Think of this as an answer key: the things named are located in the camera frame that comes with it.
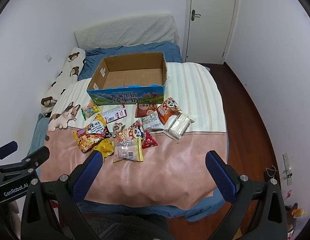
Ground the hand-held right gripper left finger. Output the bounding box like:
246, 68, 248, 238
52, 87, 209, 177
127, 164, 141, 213
21, 151, 104, 240

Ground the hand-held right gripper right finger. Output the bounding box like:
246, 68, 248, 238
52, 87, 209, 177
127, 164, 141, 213
205, 150, 288, 240

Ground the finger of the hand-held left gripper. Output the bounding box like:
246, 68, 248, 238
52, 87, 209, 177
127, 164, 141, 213
0, 141, 18, 166
10, 145, 50, 173

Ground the small yellow snack packet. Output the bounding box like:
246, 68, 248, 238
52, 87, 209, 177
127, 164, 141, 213
94, 140, 115, 159

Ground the yellow instant noodle packet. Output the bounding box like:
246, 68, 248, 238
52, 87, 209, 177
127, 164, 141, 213
73, 114, 112, 154

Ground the clear yellow snack packet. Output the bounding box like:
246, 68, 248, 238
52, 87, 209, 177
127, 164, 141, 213
113, 138, 144, 163

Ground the small grey snack packet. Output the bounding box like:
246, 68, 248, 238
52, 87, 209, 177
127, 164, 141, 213
112, 122, 125, 138

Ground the orange panda snack packet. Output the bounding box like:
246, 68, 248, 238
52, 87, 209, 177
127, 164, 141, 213
155, 97, 182, 125
117, 121, 145, 142

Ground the white pink packet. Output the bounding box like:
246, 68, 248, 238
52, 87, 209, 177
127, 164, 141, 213
101, 104, 127, 123

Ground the red snack packet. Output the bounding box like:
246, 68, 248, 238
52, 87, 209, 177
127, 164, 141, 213
141, 130, 158, 150

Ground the clear labelled snack packet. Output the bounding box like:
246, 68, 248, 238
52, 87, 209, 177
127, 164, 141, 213
141, 112, 163, 132

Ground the blue printed cardboard box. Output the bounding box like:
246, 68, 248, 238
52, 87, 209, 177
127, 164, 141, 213
86, 52, 168, 105

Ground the striped cat blanket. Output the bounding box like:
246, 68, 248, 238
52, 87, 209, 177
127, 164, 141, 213
42, 62, 229, 210

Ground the colourful candy bag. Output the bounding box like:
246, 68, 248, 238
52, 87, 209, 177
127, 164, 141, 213
81, 100, 101, 120

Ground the white wafer packet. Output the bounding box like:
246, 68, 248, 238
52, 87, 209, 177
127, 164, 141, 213
163, 113, 196, 143

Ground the brown biscuit packet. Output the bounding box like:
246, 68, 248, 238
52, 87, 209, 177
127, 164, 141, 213
135, 102, 159, 118

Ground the white bear print pillow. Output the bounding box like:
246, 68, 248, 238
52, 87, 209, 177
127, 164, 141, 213
41, 47, 87, 117

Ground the orange plastic item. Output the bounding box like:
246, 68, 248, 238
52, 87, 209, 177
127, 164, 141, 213
291, 206, 307, 219

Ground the grey pillow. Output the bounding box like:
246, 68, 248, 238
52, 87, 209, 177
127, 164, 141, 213
74, 14, 179, 52

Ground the white door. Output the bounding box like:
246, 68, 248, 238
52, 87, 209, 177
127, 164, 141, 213
186, 0, 239, 64

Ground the thin white cable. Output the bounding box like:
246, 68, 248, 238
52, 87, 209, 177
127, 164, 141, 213
266, 165, 279, 178

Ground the white wall socket strip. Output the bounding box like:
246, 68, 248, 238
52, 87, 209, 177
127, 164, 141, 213
282, 152, 293, 186

